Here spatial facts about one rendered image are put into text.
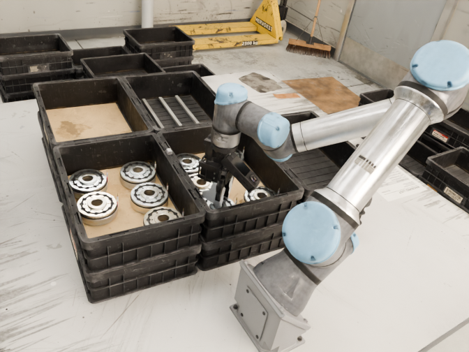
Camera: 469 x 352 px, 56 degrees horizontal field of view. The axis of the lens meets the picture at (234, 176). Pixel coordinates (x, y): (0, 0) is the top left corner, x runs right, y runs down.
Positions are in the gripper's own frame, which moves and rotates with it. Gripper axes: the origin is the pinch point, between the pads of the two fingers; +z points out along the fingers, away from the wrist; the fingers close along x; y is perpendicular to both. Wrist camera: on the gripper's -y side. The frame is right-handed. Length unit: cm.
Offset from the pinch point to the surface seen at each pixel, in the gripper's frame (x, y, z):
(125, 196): 9.7, 25.7, 2.1
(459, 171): -129, -82, 36
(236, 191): -9.8, -0.4, 2.1
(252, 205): 5.0, -9.8, -7.4
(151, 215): 15.4, 14.1, -0.7
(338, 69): -351, 15, 85
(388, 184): -62, -45, 15
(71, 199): 27.1, 29.3, -7.9
